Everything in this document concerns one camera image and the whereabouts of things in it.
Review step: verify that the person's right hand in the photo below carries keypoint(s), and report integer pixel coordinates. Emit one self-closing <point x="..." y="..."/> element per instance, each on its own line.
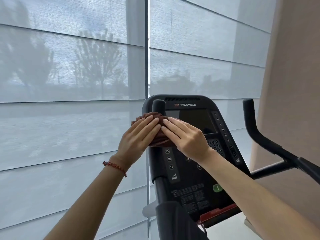
<point x="190" y="142"/>

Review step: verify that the person's right middle finger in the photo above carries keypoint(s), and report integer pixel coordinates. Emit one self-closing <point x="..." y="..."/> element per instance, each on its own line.
<point x="173" y="128"/>

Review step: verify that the person's right forearm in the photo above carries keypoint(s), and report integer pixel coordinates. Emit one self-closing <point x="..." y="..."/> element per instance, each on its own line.
<point x="250" y="197"/>

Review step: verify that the narrow grey roller blind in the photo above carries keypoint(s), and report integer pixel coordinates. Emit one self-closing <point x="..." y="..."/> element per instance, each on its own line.
<point x="205" y="47"/>

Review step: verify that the white round fixture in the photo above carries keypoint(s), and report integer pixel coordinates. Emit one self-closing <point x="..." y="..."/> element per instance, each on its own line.
<point x="148" y="211"/>

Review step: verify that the dark window mullion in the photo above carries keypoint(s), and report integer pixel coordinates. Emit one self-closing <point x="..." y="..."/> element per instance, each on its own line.
<point x="147" y="47"/>

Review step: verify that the red safety key clip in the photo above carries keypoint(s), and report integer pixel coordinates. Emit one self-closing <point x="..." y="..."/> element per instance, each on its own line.
<point x="217" y="213"/>

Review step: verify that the wide grey roller blind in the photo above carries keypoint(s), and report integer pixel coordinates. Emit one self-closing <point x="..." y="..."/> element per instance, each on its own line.
<point x="70" y="84"/>

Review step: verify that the brown cleaning cloth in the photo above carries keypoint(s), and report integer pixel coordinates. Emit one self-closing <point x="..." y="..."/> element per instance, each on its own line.
<point x="155" y="114"/>

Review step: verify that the person's left forearm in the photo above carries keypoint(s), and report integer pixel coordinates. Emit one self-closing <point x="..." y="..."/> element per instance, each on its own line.
<point x="92" y="202"/>

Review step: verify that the black exercise machine console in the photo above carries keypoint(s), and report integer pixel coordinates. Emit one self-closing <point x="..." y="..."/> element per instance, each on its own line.
<point x="197" y="117"/>

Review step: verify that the green start button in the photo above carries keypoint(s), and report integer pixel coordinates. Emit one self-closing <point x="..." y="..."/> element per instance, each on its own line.
<point x="217" y="188"/>

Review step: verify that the person's left little finger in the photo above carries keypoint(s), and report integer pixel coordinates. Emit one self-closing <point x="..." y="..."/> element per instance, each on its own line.
<point x="138" y="122"/>

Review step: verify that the person's left hand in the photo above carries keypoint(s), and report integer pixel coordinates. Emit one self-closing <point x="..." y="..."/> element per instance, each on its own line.
<point x="135" y="143"/>

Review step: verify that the person's right little finger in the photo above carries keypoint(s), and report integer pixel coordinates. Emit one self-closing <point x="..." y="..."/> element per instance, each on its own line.
<point x="190" y="126"/>

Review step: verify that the person's left middle finger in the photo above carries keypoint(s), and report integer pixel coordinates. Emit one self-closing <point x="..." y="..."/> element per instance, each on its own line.
<point x="151" y="127"/>

